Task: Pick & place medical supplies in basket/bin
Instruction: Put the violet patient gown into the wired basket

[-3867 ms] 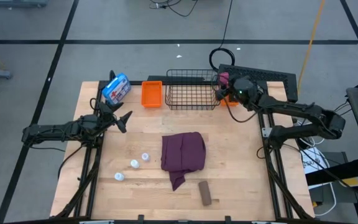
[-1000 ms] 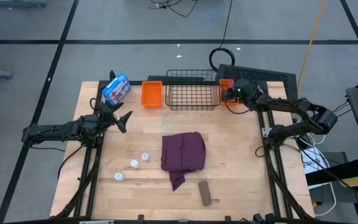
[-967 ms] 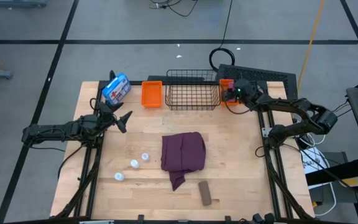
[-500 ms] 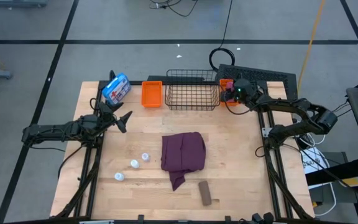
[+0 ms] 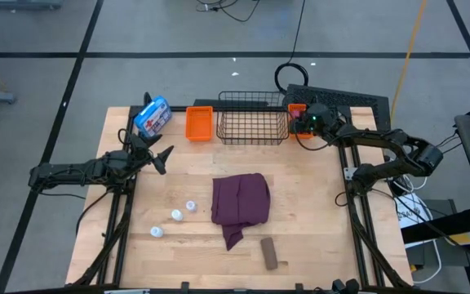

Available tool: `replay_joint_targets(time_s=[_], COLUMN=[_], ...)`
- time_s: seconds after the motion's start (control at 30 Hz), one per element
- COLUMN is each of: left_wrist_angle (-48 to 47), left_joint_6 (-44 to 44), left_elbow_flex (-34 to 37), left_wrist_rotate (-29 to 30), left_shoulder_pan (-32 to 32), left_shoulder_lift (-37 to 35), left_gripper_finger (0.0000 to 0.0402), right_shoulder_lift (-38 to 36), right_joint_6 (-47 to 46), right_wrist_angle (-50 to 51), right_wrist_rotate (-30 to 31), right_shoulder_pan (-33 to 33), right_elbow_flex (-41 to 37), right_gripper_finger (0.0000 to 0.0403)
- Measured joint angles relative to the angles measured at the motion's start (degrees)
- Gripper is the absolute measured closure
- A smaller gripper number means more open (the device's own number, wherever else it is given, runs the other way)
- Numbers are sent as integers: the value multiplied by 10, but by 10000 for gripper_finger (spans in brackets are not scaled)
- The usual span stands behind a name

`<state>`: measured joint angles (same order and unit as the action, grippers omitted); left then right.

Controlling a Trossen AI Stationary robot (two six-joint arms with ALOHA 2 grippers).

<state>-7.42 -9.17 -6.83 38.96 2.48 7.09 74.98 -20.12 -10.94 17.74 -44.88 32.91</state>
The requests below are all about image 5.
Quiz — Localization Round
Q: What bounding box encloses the black beam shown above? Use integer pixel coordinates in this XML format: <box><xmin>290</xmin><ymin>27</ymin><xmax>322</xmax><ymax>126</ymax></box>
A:
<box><xmin>400</xmin><ymin>205</ymin><xmax>470</xmax><ymax>245</ymax></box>

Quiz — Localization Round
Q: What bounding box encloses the white printed bag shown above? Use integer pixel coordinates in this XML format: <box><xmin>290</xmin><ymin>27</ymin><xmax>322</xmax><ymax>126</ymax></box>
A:
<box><xmin>395</xmin><ymin>192</ymin><xmax>434</xmax><ymax>229</ymax></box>

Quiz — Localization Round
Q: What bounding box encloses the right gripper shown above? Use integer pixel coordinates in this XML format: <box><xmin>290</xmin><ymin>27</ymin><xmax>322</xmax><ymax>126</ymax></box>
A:
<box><xmin>290</xmin><ymin>102</ymin><xmax>339</xmax><ymax>136</ymax></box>

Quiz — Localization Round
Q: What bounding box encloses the blue first aid kit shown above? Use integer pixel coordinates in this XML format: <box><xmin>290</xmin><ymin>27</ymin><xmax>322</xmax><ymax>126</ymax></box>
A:
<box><xmin>133</xmin><ymin>96</ymin><xmax>173</xmax><ymax>139</ymax></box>

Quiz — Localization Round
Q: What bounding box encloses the black perforated panel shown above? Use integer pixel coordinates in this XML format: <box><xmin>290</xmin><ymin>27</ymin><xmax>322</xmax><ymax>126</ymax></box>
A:
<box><xmin>285</xmin><ymin>83</ymin><xmax>392</xmax><ymax>143</ymax></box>

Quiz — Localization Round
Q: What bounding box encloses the black flat plate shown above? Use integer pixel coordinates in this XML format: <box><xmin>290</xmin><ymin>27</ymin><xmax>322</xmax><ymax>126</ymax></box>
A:
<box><xmin>193</xmin><ymin>99</ymin><xmax>287</xmax><ymax>109</ymax></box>

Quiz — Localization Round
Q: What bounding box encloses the black wire basket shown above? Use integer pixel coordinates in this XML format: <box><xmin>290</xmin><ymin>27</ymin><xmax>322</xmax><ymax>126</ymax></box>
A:
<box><xmin>216</xmin><ymin>90</ymin><xmax>291</xmax><ymax>145</ymax></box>

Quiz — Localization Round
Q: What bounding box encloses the small black rounded object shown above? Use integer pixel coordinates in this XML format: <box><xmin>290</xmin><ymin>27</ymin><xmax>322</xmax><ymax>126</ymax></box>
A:
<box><xmin>331</xmin><ymin>278</ymin><xmax>361</xmax><ymax>294</ymax></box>

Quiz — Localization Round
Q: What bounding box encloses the white edge strip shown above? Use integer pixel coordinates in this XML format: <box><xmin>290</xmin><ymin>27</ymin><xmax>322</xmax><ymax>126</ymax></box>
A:
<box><xmin>104</xmin><ymin>288</ymin><xmax>151</xmax><ymax>294</ymax></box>

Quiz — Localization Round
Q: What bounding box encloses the yellow cable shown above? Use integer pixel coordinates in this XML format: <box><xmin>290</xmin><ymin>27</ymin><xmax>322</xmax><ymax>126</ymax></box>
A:
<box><xmin>381</xmin><ymin>0</ymin><xmax>428</xmax><ymax>123</ymax></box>

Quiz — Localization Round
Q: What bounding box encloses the brown bandage roll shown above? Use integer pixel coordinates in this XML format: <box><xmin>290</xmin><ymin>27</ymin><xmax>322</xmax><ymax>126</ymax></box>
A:
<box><xmin>259</xmin><ymin>236</ymin><xmax>279</xmax><ymax>271</ymax></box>

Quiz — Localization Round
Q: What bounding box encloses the black cable bundle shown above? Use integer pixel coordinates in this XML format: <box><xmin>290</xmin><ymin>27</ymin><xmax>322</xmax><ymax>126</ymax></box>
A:
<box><xmin>196</xmin><ymin>0</ymin><xmax>260</xmax><ymax>24</ymax></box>

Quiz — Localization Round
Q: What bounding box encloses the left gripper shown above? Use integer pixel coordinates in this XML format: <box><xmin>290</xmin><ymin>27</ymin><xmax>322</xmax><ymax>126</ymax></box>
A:
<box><xmin>126</xmin><ymin>132</ymin><xmax>175</xmax><ymax>176</ymax></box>

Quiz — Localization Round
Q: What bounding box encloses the grey box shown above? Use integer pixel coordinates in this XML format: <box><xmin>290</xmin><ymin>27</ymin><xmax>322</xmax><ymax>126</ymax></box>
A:
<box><xmin>405</xmin><ymin>240</ymin><xmax>470</xmax><ymax>294</ymax></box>

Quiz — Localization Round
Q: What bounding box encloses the black cable with coil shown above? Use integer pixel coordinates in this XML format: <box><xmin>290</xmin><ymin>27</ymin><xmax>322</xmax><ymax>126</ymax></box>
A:
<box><xmin>273</xmin><ymin>0</ymin><xmax>310</xmax><ymax>94</ymax></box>

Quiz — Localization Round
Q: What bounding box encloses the orange plastic bin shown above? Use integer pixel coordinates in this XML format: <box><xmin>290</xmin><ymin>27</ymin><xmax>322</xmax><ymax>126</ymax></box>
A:
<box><xmin>287</xmin><ymin>103</ymin><xmax>317</xmax><ymax>140</ymax></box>
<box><xmin>184</xmin><ymin>105</ymin><xmax>215</xmax><ymax>143</ymax></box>

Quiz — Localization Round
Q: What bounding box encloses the maroon cloth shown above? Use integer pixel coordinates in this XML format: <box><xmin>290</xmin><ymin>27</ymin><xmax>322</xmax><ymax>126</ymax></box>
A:
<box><xmin>211</xmin><ymin>172</ymin><xmax>272</xmax><ymax>252</ymax></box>

